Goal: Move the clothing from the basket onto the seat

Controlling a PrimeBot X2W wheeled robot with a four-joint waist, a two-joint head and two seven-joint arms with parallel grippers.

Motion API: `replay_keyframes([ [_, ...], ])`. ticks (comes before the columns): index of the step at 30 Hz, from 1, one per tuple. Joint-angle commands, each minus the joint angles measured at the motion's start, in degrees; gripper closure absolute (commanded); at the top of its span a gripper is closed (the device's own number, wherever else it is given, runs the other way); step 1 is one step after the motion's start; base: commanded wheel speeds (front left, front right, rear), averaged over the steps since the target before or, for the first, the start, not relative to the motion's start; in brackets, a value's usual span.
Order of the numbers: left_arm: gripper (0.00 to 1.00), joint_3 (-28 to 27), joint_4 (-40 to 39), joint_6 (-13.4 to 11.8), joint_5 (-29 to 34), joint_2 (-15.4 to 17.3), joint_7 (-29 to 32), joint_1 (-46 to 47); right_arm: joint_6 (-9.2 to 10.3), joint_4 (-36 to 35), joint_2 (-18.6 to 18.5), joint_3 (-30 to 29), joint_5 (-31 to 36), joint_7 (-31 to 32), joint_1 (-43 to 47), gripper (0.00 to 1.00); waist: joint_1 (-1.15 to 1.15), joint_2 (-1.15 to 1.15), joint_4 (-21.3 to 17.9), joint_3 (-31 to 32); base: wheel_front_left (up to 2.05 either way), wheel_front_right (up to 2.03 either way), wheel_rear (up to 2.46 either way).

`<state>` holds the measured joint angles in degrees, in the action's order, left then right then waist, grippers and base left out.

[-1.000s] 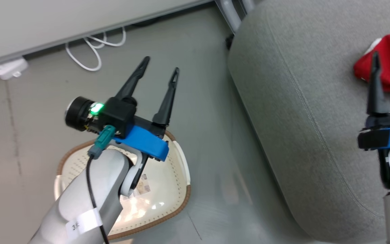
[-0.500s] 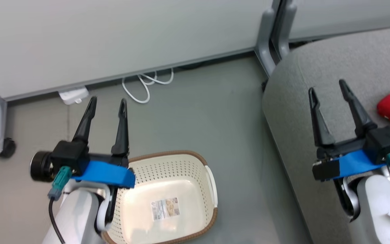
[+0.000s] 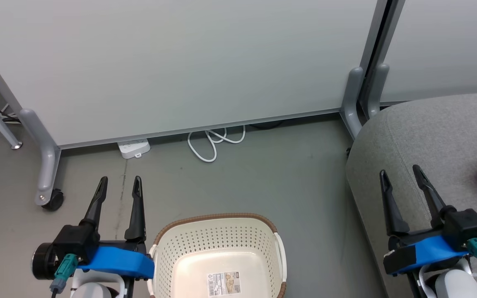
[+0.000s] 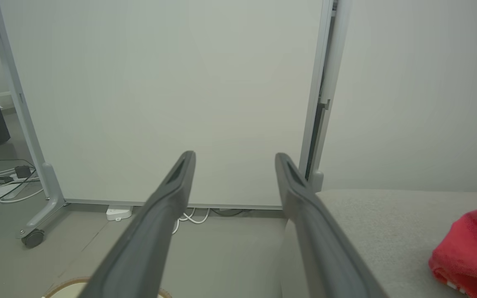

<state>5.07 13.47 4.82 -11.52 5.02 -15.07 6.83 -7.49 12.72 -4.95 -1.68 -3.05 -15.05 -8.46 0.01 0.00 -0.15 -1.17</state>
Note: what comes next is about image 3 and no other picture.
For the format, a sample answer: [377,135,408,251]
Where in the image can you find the grey partition foot bracket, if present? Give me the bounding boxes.
[340,67,366,140]
[366,62,390,120]

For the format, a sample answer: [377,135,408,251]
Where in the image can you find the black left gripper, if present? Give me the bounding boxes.
[54,175,148,266]

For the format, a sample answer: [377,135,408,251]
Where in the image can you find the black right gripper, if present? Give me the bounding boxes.
[379,165,477,249]

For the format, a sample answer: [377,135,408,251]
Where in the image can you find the small white partition panel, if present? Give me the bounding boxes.
[381,0,477,104]

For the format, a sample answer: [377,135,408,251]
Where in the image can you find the white looped power cable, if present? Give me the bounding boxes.
[187,125,246,163]

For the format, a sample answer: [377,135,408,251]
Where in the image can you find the grey partition leg with caster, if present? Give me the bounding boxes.
[19,108,62,207]

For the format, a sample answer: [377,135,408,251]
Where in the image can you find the grey fabric sofa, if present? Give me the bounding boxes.
[345,91,477,298]

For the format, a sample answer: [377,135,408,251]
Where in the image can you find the black caster wheel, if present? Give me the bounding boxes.
[41,189,65,212]

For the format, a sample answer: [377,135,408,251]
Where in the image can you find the white power strip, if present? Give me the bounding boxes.
[117,138,151,160]

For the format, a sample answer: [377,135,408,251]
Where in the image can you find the teal left arm cable plug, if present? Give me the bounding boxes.
[49,253,79,293]

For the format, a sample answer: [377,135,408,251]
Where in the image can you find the large white partition panel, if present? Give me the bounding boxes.
[0,0,379,149]

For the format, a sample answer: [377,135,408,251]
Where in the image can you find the paper sticker in basket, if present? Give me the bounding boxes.
[206,271,241,297]

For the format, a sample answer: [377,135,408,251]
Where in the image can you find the cream perforated laundry basket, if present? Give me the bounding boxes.
[147,213,288,298]

